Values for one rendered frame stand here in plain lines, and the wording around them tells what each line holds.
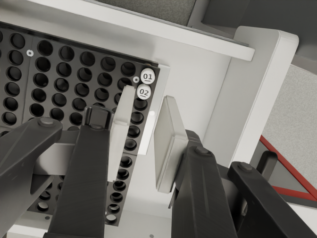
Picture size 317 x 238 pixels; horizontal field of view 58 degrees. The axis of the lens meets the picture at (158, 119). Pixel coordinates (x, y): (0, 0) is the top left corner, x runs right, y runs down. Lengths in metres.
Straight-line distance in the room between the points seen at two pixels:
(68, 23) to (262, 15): 0.21
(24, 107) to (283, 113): 1.20
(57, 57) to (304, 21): 0.21
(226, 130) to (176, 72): 0.09
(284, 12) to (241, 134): 0.12
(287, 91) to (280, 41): 1.10
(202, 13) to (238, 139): 0.93
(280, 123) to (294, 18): 1.11
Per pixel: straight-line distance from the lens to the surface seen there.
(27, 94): 0.28
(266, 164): 0.30
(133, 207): 0.40
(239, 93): 0.29
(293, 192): 0.63
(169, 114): 0.16
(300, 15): 0.28
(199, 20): 1.16
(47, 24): 0.33
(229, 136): 0.28
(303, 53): 0.25
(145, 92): 0.25
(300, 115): 1.41
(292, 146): 1.45
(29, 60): 0.27
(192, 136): 0.15
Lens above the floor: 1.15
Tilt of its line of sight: 70 degrees down
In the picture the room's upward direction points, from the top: 171 degrees clockwise
